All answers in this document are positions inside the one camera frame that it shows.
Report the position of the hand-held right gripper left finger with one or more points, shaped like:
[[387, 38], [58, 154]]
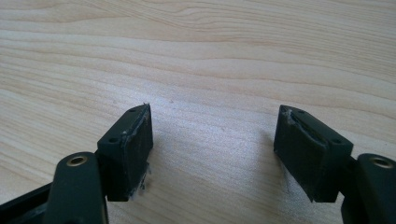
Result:
[[124, 161]]

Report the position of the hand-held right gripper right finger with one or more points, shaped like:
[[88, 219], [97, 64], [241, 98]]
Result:
[[306, 158]]

